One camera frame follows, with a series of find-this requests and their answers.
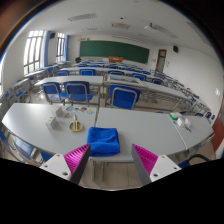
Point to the round yellow card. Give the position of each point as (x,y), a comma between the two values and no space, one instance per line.
(90,112)

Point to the small white box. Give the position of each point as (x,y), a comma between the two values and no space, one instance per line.
(59,111)

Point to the small white packet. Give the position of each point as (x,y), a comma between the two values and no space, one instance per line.
(183,122)

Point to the green chalkboard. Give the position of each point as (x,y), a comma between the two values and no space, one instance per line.
(113,50)

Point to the blue terry towel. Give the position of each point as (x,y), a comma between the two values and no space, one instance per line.
(103,141)

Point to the brown door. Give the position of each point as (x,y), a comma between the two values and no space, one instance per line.
(161,60)

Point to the group of blue chairs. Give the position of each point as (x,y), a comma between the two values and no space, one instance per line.
(87,72)

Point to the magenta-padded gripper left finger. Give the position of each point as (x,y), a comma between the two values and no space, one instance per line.
(58,165)

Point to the narrow bright window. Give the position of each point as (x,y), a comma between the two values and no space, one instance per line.
(60,46)

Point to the black wall speaker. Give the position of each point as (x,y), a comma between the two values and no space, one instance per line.
(52,35)
(175,49)

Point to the white classroom desk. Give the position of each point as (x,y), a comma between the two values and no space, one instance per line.
(73,79)
(156,87)

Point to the green and white packet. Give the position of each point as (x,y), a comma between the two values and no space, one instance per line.
(175,115)

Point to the large bright window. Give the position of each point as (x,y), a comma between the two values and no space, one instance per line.
(33,50)

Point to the orange lectern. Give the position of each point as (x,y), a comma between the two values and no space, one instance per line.
(115,59)

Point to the round orange card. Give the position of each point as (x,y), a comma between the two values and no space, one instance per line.
(83,109)

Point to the pink paper card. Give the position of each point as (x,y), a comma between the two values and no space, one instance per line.
(69,115)

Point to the round blue card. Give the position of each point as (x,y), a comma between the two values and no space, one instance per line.
(69,108)

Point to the ceiling air vent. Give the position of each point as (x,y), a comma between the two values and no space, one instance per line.
(82,17)

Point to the large white printed box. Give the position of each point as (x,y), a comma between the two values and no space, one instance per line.
(51,123)

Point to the ceiling air conditioner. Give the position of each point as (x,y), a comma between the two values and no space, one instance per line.
(120,25)

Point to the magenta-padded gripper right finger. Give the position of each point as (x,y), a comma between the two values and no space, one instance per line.
(161,166)

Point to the blue classroom chair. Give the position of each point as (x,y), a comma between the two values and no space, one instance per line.
(51,90)
(124,97)
(23,150)
(78,90)

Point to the round teal card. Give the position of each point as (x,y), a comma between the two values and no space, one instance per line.
(76,109)

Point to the blue curtain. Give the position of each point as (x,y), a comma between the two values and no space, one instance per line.
(66,48)
(46,50)

